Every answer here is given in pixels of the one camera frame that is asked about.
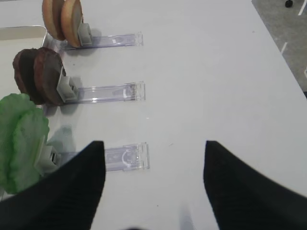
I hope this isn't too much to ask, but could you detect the bread slice in holder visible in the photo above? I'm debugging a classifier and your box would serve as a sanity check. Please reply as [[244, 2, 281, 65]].
[[42, 0, 65, 41], [61, 0, 83, 47]]

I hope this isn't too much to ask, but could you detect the rear bread slice in holder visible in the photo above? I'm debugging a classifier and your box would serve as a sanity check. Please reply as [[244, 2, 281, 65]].
[[42, 0, 65, 41]]

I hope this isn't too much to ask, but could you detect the front bread slice in holder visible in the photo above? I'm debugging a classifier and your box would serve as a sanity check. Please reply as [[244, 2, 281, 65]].
[[61, 0, 83, 47]]

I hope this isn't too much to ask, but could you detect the green lettuce leaf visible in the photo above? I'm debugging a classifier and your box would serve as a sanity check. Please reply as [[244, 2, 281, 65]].
[[0, 93, 49, 194]]

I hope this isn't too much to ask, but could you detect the rear brown meat patty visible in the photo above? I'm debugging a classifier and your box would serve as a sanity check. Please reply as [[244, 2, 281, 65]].
[[12, 48, 45, 105]]

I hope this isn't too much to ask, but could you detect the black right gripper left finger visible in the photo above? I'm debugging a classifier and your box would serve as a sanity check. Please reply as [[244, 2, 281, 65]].
[[0, 141, 106, 230]]

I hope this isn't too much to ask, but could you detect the clear patty holder rail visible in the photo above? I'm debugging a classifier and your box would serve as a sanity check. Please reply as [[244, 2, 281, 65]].
[[56, 73, 146, 104]]

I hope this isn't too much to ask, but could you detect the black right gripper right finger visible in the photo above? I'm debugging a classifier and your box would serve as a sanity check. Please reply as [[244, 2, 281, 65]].
[[203, 141, 307, 230]]

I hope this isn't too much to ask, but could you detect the front brown meat patty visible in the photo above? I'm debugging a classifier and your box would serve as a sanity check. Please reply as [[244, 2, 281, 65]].
[[34, 47, 65, 106]]

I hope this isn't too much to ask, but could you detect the brown meat patty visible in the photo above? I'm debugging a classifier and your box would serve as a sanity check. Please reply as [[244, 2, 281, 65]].
[[34, 47, 65, 106], [12, 48, 45, 105]]

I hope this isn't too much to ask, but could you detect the clear bread holder rail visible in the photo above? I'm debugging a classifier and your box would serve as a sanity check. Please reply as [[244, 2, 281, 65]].
[[57, 23, 143, 50]]

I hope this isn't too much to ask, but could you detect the clear lettuce holder rail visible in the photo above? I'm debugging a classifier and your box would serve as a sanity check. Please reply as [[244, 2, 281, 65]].
[[35, 142, 151, 175]]

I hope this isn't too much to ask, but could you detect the white rectangular tray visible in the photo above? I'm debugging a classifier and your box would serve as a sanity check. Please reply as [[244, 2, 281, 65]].
[[0, 25, 47, 47]]

